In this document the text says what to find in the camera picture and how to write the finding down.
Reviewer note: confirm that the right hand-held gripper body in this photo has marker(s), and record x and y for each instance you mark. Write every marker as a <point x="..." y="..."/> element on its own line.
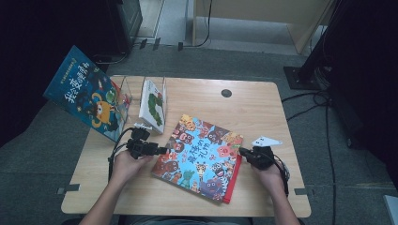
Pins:
<point x="261" y="156"/>

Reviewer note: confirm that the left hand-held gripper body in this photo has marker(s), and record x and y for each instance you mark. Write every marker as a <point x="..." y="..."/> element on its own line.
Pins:
<point x="142" y="145"/>

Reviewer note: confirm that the red hardcover book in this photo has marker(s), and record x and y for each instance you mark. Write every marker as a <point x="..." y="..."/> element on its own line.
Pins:
<point x="234" y="181"/>

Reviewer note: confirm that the colourful animals picture book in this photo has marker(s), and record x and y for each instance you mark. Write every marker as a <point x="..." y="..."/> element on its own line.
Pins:
<point x="200" y="156"/>

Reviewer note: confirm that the white caterpillar picture book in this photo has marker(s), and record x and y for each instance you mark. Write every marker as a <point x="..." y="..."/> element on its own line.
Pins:
<point x="151" y="106"/>

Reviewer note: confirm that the clear acrylic book rack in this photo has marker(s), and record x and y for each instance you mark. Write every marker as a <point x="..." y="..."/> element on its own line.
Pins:
<point x="135" y="90"/>

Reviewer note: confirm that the dark blue monster picture book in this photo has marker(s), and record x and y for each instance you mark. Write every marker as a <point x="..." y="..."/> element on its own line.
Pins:
<point x="84" y="93"/>

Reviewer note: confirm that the person's right hand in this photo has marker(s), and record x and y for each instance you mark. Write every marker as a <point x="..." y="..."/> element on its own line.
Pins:
<point x="269" y="178"/>

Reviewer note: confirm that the person's left hand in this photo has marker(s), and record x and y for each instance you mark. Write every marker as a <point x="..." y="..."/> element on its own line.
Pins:
<point x="128" y="167"/>

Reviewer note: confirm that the grey tape strip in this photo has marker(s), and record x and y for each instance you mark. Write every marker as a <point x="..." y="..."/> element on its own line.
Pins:
<point x="70" y="188"/>
<point x="303" y="191"/>

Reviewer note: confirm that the black round table grommet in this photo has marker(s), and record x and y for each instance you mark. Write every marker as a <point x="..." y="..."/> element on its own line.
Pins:
<point x="226" y="93"/>

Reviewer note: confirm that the person's dark trousers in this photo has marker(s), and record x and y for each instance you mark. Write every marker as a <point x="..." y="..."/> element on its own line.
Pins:
<point x="187" y="222"/>

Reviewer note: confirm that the black metal stand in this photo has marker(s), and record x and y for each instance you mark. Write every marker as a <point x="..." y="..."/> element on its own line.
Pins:
<point x="300" y="78"/>

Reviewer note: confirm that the black cabinet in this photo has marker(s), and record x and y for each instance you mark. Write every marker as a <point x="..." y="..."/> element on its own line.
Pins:
<point x="125" y="25"/>

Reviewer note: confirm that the black curtain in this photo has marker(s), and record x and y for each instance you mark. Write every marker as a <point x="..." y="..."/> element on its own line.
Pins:
<point x="37" y="37"/>
<point x="369" y="78"/>

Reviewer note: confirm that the beige wooden furniture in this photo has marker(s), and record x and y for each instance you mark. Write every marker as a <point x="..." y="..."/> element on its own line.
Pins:
<point x="250" y="11"/>

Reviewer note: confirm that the pale grey box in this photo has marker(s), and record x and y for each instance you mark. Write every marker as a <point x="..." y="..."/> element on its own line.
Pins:
<point x="392" y="211"/>

